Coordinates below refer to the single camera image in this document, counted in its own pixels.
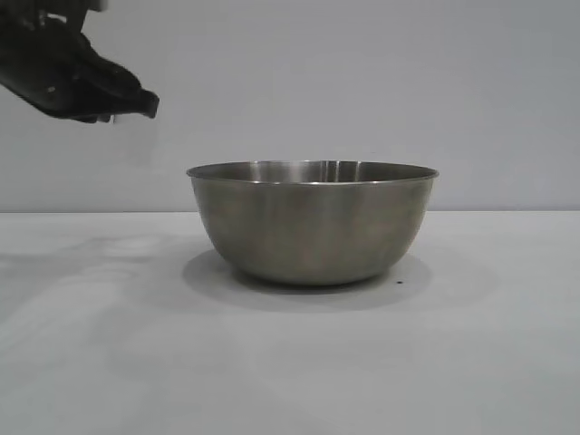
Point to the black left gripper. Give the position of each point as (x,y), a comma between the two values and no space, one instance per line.
(41,54)

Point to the stainless steel mixing bowl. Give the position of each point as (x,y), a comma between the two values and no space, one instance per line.
(312,226)

